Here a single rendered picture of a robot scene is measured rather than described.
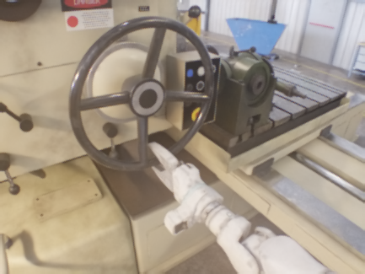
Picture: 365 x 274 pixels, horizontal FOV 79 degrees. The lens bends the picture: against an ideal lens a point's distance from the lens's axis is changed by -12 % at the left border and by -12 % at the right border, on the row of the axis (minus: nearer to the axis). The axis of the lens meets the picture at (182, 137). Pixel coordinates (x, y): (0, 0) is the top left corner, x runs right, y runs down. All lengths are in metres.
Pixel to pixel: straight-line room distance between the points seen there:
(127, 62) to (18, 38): 0.27
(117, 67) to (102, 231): 0.79
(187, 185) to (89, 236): 0.73
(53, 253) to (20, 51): 0.83
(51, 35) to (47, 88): 0.14
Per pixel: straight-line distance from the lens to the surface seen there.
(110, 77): 0.64
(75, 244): 1.20
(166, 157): 0.60
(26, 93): 0.73
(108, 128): 0.79
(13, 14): 0.67
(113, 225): 1.21
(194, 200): 0.52
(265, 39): 6.95
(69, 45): 0.72
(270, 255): 0.42
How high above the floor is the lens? 1.53
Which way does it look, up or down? 32 degrees down
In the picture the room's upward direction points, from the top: 3 degrees clockwise
